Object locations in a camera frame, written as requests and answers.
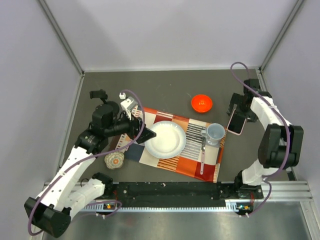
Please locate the white ceramic plate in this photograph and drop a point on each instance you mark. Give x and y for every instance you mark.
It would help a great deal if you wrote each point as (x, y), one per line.
(169, 142)

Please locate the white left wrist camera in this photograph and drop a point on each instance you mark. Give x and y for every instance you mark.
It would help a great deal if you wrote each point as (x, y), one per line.
(127, 104)

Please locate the black phone stand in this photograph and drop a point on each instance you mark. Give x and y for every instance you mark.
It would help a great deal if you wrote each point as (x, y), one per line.
(99, 94)

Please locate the orange bowl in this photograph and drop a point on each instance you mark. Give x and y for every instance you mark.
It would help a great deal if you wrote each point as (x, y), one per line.
(201, 103)

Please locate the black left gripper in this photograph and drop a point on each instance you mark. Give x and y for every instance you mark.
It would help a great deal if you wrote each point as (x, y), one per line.
(136, 123)

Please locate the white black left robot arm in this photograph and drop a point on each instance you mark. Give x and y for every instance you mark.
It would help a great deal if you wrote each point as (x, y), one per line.
(113, 128)

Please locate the aluminium rail with cable duct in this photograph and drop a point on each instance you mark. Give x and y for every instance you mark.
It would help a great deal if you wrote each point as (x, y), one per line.
(278, 191)

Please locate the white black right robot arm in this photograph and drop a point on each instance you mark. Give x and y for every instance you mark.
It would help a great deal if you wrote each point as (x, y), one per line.
(281, 144)

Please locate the black phone pink case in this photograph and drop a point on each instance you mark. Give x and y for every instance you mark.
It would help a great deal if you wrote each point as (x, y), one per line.
(236, 123)

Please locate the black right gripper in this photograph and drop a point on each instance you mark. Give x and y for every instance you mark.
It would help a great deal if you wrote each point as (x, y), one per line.
(237, 99)

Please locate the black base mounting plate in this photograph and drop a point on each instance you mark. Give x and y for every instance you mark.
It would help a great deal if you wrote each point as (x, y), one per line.
(179, 194)

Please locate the light blue mug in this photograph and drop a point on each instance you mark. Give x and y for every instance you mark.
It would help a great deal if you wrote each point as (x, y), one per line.
(213, 134)

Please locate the small patterned flower dish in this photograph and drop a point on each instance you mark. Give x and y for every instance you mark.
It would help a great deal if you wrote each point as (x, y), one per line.
(114, 160)

